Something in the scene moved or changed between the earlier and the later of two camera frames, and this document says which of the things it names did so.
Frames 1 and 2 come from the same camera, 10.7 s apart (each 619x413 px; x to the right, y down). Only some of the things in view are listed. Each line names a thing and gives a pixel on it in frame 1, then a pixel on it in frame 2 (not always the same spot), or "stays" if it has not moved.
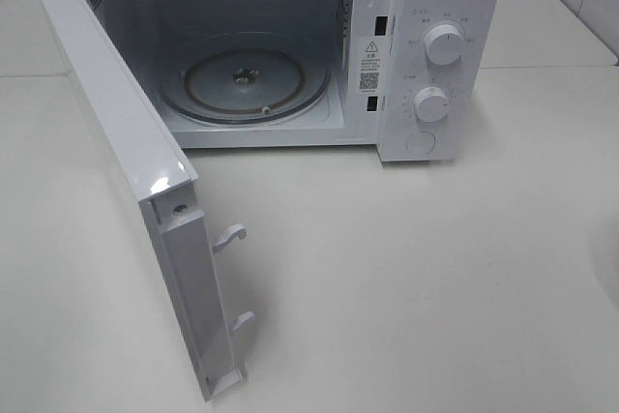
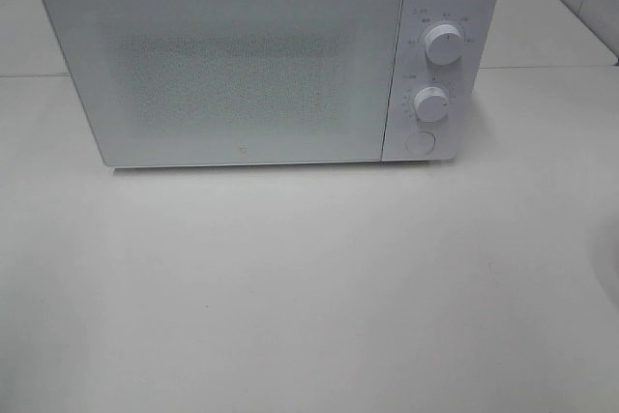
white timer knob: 430,103 stays
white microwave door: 163,181 -> 232,70
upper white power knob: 444,44 stays
